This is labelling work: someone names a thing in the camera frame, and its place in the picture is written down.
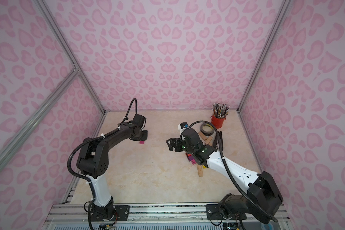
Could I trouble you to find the natural wood block upper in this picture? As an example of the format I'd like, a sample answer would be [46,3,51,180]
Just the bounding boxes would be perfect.
[205,136,213,145]

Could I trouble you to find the bundle of coloured pencils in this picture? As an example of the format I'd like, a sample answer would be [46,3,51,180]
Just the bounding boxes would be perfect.
[212,103,230,119]

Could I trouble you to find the red pencil cup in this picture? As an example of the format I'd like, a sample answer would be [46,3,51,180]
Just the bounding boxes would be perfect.
[210,115,226,129]

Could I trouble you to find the long natural wood block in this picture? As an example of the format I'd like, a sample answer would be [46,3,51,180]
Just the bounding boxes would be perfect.
[196,164,203,177]

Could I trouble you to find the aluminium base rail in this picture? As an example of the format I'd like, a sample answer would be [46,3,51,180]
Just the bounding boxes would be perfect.
[44,202,293,230]

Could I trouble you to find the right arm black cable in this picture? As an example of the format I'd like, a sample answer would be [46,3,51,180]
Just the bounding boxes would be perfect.
[188,120,278,223]

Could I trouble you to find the black stapler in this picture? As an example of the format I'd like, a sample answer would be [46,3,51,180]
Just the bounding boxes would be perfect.
[212,131,223,149]

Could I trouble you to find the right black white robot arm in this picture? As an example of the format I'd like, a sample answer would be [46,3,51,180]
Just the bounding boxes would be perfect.
[166,128,283,224]

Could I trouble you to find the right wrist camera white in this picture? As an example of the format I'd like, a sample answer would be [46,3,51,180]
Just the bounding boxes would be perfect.
[178,122,189,134]

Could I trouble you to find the pink magenta block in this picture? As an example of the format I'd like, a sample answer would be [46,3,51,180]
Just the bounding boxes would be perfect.
[188,155,196,164]

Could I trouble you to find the grey duct tape roll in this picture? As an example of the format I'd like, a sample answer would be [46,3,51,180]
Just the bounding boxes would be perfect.
[200,123,215,136]

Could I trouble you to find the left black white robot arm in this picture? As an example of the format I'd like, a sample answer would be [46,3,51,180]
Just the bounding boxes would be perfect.
[67,114,148,220]

